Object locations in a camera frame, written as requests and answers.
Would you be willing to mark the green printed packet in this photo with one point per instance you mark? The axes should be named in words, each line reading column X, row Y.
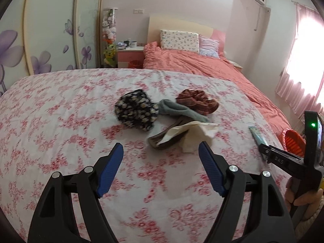
column 257, row 136

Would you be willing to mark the pink floral tablecloth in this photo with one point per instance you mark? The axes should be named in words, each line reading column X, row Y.
column 76, row 121

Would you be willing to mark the black floral cloth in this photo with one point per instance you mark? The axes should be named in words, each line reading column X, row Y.
column 136, row 110

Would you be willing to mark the pink white nightstand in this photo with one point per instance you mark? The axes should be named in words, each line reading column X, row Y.
column 235, row 64
column 129, row 55

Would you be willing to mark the flower-print sliding wardrobe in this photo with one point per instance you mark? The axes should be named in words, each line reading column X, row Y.
column 38, row 30

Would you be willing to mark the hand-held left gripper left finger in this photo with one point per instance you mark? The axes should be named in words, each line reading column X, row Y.
column 111, row 167

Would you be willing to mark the bed with salmon duvet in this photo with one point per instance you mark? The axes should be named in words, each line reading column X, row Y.
column 227, row 81

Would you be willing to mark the grey green sock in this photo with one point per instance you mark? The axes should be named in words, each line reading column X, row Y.
column 177, row 110

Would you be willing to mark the green yellow plush toy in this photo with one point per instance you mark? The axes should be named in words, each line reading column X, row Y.
column 110, row 54

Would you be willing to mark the brown sock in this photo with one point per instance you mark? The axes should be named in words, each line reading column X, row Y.
column 157, row 140

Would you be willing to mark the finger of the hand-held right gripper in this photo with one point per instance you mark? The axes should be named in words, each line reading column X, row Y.
column 264, row 151

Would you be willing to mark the white floral pillow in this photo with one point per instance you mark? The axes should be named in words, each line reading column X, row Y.
column 178, row 40

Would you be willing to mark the brown striped cloth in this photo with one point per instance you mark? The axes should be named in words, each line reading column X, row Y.
column 197, row 101

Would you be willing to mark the cream and pink headboard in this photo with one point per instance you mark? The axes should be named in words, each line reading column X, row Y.
column 177, row 22

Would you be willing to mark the air conditioner pipe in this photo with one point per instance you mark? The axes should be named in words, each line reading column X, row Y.
column 258, row 17

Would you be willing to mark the white mug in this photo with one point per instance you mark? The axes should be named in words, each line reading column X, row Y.
column 133, row 44

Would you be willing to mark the white wall switch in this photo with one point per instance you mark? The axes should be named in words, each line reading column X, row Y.
column 138, row 11

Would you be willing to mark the small red bin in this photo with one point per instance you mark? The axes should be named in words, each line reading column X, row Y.
column 135, row 64

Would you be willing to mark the pink striped pillow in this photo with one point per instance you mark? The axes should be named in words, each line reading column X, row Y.
column 208, row 46

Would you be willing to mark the person's right hand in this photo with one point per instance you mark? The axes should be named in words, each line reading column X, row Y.
column 307, row 198

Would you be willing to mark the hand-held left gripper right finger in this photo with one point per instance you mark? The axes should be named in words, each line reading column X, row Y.
column 211, row 167

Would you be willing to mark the orange plastic laundry basket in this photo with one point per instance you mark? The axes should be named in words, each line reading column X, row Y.
column 293, row 141

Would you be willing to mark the cream white cloth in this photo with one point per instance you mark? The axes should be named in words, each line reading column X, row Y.
column 197, row 134

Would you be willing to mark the pink curtain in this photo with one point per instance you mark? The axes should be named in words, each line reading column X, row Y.
column 298, row 86

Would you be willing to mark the clear plush toy tower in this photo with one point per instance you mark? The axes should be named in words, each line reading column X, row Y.
column 109, row 27

